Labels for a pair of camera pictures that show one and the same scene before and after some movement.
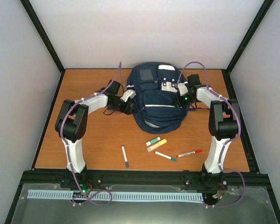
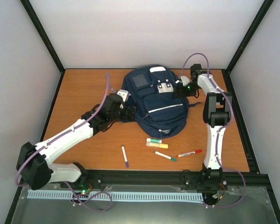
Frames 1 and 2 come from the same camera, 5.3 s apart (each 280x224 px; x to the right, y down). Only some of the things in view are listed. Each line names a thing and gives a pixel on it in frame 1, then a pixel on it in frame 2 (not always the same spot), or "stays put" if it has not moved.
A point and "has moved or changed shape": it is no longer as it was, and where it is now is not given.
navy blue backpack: [154, 84] has moved or changed shape
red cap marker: [197, 151] stays put
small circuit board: [85, 187] stays put
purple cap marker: [125, 156] stays put
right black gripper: [179, 103] → [176, 90]
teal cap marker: [163, 155] stays put
